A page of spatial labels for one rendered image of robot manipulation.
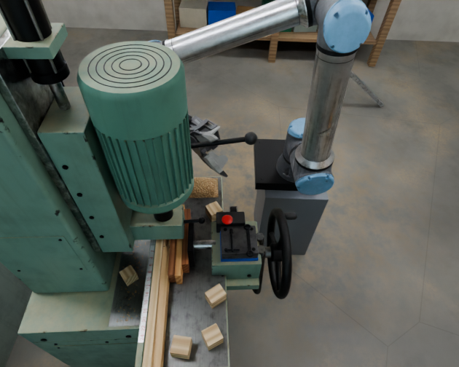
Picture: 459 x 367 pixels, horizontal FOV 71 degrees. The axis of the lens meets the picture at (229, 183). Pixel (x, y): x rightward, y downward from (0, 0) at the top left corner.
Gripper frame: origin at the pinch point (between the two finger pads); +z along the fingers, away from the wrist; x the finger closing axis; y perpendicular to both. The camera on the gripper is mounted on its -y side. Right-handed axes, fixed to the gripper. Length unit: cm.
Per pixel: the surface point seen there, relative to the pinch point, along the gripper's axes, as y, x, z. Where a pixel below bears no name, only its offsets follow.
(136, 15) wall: 132, 77, -312
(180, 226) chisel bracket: -19.7, 6.2, 3.7
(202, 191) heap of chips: -3.9, 18.1, -9.9
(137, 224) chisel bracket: -27.5, 3.5, -3.8
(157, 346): -41.9, 14.0, 19.9
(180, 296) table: -30.7, 18.8, 12.2
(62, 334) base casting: -61, 24, -7
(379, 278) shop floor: 61, 127, 36
